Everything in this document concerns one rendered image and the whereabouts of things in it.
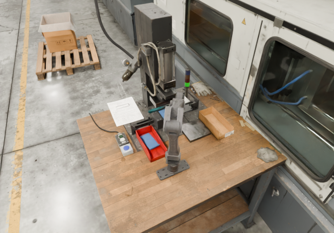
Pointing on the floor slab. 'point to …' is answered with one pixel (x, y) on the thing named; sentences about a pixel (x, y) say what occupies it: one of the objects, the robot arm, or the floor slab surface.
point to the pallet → (65, 58)
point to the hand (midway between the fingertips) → (171, 118)
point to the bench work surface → (224, 169)
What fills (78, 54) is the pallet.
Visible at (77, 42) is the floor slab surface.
